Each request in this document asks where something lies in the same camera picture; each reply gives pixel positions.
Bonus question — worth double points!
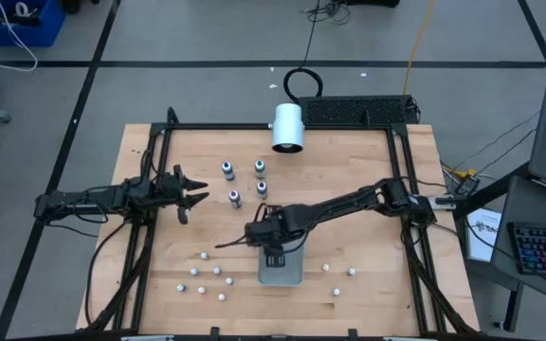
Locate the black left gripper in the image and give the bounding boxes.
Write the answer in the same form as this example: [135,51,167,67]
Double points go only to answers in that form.
[158,164,210,225]

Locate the black power adapter box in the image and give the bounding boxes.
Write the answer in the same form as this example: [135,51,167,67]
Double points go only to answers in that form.
[452,175,482,199]

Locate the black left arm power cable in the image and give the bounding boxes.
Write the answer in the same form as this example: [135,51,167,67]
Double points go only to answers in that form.
[84,220,132,328]

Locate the white floor cable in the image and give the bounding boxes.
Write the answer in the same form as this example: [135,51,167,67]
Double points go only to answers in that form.
[0,0,40,73]

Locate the black box edge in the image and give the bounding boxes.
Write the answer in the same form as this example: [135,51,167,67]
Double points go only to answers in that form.
[343,0,401,9]

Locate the black diagonal desk brace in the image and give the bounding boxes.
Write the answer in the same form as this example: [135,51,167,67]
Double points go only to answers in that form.
[457,160,533,217]

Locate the white cylindrical camera housing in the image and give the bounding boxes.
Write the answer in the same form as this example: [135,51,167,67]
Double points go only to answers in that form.
[271,102,306,154]

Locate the yellow plug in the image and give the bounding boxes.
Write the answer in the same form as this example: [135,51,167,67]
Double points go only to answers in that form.
[446,166,478,180]

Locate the black coiled floor cable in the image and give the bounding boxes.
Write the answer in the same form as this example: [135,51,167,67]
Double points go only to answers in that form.
[282,0,324,103]

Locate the grey metal tray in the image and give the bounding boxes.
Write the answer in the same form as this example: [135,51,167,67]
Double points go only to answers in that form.
[257,243,305,287]

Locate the tangled black cables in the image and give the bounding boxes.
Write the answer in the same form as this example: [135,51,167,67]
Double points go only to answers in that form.
[303,0,352,26]

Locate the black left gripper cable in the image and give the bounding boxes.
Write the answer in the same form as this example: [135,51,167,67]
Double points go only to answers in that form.
[138,148,160,184]

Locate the black aluminium table frame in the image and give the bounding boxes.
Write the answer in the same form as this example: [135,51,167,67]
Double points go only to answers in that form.
[76,106,482,338]

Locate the white printed paper sheet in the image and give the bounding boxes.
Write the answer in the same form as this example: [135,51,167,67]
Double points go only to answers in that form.
[465,206,502,263]

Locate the large blue plastic bin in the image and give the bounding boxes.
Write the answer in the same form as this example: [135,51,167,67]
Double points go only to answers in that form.
[0,0,67,48]

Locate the black desk leg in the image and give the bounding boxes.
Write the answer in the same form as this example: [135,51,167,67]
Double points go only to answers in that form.
[502,282,525,332]

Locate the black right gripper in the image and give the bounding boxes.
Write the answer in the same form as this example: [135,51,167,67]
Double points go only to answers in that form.
[245,203,302,270]

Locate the yellow floor cable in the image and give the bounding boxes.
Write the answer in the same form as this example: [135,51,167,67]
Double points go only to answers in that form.
[402,0,438,96]

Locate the black floor object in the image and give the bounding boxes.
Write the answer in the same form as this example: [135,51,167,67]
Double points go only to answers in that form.
[62,0,101,14]

